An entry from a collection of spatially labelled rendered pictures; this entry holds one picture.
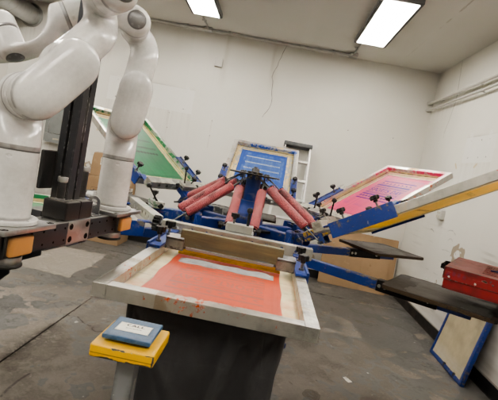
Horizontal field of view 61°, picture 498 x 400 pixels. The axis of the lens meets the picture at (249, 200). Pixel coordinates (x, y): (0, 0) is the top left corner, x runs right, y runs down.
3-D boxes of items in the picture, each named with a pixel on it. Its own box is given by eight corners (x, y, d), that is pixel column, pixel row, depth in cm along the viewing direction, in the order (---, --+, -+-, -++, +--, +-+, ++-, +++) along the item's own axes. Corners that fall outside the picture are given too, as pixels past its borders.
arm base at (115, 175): (72, 202, 128) (80, 152, 127) (94, 200, 141) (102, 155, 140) (118, 213, 126) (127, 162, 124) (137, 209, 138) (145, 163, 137)
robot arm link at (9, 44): (59, -6, 118) (-21, 13, 112) (75, 32, 116) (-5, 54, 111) (65, 13, 126) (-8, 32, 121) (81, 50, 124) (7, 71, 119)
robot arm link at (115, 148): (132, 160, 139) (140, 113, 137) (135, 163, 126) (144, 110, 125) (101, 155, 135) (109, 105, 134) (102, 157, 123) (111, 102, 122)
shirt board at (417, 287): (498, 319, 195) (502, 302, 194) (493, 341, 161) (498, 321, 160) (258, 244, 267) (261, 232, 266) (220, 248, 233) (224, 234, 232)
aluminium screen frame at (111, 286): (317, 344, 104) (320, 328, 103) (90, 295, 106) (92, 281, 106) (298, 268, 182) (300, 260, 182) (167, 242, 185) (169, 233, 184)
